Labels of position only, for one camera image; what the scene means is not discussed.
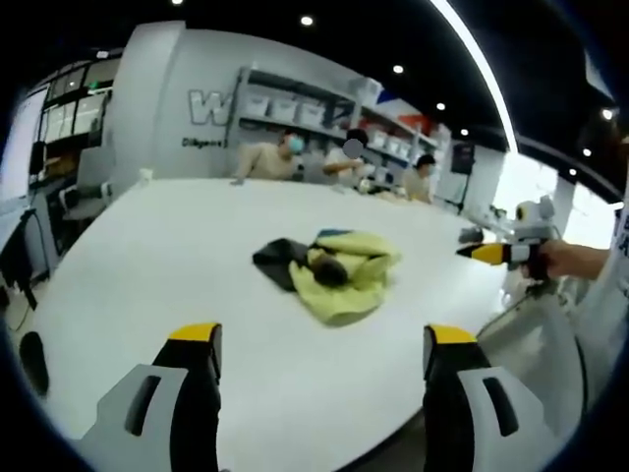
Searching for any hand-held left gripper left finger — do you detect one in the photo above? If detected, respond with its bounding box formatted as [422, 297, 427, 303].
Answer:
[77, 322, 223, 472]

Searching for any grey side desk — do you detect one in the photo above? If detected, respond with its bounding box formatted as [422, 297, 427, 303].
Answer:
[0, 181, 117, 291]

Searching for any yellow-green and dark garment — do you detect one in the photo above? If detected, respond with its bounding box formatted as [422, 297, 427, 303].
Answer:
[252, 227, 402, 327]

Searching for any black oblong object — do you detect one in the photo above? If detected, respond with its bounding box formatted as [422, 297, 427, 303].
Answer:
[18, 330, 51, 397]

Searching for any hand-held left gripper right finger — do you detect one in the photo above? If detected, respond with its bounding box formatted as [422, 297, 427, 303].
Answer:
[422, 323, 575, 472]

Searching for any grey storage shelf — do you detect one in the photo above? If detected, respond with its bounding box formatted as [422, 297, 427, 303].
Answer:
[234, 65, 441, 166]

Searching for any long ceiling light strip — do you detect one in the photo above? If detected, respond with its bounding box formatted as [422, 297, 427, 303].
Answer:
[431, 0, 521, 154]

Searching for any dark wall screen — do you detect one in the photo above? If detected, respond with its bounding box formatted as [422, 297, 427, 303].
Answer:
[450, 141, 477, 175]

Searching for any person's right hand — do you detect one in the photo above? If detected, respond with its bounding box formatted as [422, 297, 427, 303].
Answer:
[539, 239, 609, 283]

